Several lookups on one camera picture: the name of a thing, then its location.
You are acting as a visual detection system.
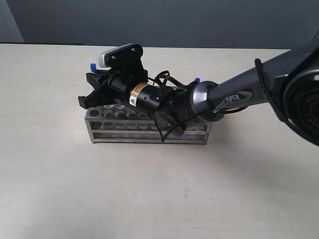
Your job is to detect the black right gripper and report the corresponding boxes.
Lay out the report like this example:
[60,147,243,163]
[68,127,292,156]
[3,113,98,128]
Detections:
[78,71,174,115]

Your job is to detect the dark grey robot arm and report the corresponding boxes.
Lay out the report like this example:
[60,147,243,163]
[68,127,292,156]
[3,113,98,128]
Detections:
[78,39,319,145]

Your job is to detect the steel test tube rack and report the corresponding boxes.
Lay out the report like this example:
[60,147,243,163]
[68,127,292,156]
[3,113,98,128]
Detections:
[84,104,212,145]

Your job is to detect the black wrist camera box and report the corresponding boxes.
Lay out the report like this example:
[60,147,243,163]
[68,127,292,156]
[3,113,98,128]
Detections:
[97,43,148,83]

